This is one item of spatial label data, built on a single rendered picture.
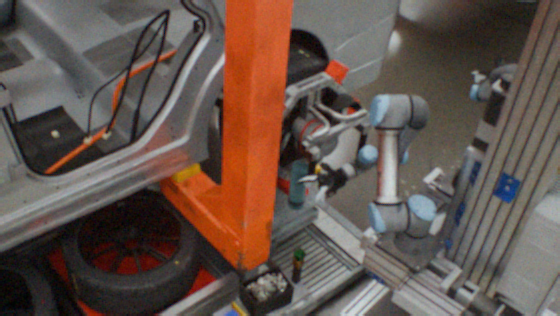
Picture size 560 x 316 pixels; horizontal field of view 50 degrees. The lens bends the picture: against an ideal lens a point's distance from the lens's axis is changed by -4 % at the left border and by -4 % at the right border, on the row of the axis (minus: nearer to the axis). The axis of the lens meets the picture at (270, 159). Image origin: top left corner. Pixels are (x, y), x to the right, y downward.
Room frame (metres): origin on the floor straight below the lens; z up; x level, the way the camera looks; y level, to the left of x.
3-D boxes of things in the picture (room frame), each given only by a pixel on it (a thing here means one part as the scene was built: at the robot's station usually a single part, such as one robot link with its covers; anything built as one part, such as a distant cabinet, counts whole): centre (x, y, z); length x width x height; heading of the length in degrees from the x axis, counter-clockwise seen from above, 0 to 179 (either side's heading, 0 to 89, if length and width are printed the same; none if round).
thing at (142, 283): (1.95, 0.64, 0.39); 0.66 x 0.66 x 0.24
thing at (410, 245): (1.75, -0.61, 0.87); 0.15 x 0.15 x 0.10
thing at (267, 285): (1.67, -0.03, 0.51); 0.20 x 0.14 x 0.13; 124
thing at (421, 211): (1.75, -0.61, 0.98); 0.13 x 0.12 x 0.14; 100
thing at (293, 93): (2.43, -0.16, 0.85); 0.54 x 0.07 x 0.54; 133
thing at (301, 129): (2.38, -0.20, 0.85); 0.21 x 0.14 x 0.14; 43
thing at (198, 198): (2.11, 0.31, 0.69); 0.52 x 0.17 x 0.35; 43
